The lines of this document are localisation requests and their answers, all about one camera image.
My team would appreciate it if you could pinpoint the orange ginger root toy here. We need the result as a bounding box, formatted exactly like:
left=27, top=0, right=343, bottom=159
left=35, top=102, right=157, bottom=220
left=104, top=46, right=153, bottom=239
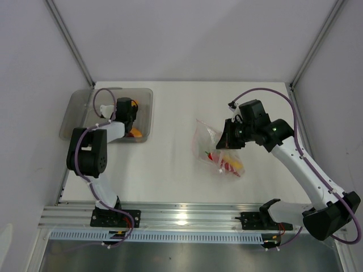
left=132, top=100, right=138, bottom=109

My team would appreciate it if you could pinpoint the left aluminium frame post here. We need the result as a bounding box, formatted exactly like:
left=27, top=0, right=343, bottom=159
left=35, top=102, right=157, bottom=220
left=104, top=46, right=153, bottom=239
left=44, top=0, right=95, bottom=88

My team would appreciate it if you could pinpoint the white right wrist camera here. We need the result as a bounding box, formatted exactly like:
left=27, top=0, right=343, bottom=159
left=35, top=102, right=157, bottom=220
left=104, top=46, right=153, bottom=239
left=228, top=101, right=242, bottom=124

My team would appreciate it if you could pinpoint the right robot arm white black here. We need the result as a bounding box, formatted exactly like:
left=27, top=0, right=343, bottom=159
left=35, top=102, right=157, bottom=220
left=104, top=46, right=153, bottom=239
left=216, top=99, right=361, bottom=241

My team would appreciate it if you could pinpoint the right aluminium frame post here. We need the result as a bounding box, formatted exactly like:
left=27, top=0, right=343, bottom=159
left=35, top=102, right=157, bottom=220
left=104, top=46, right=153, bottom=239
left=289, top=0, right=348, bottom=89

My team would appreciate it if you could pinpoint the aluminium frame post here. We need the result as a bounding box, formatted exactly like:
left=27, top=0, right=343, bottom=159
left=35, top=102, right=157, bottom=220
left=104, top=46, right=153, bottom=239
left=289, top=0, right=348, bottom=89
left=44, top=0, right=95, bottom=88

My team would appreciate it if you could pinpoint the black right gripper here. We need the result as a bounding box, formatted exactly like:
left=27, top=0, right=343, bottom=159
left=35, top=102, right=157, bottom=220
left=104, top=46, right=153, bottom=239
left=216, top=118, right=256, bottom=150

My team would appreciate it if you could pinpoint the clear pink zip top bag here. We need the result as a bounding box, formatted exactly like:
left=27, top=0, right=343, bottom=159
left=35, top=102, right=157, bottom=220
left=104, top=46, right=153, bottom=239
left=192, top=120, right=244, bottom=179

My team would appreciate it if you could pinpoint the grey translucent plastic tray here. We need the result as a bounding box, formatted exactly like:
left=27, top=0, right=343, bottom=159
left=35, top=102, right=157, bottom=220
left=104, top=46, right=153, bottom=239
left=59, top=87, right=153, bottom=143

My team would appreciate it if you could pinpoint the grey slotted cable duct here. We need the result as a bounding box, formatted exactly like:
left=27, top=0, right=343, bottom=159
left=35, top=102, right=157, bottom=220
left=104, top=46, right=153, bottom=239
left=49, top=229, right=264, bottom=245

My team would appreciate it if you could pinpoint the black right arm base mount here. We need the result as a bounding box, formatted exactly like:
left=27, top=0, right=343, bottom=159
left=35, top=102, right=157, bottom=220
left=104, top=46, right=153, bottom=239
left=235, top=212, right=293, bottom=231

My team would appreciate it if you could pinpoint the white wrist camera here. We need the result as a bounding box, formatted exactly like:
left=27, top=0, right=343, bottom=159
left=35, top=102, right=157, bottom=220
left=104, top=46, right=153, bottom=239
left=100, top=105, right=115, bottom=120
left=228, top=101, right=242, bottom=124

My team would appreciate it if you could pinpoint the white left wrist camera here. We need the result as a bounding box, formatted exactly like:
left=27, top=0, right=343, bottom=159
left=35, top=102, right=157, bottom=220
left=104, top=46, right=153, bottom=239
left=100, top=105, right=115, bottom=120

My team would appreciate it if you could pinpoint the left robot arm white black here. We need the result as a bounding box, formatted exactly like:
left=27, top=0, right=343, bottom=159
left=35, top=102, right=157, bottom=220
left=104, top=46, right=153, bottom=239
left=66, top=97, right=138, bottom=227

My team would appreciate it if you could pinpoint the yellow lemon toy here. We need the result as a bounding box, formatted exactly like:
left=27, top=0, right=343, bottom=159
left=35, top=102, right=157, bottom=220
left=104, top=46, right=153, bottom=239
left=223, top=155, right=243, bottom=171

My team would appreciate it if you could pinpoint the red grapefruit wedge toy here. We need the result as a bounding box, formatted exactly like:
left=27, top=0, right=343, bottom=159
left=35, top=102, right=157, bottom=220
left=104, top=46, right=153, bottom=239
left=126, top=127, right=143, bottom=138

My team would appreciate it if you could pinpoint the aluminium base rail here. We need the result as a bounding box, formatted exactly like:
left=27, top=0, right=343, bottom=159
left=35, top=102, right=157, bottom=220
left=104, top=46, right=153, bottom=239
left=38, top=202, right=347, bottom=233

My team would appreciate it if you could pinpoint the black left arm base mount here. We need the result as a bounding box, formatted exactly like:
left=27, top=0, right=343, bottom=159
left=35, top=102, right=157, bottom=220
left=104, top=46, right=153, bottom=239
left=90, top=208, right=141, bottom=228

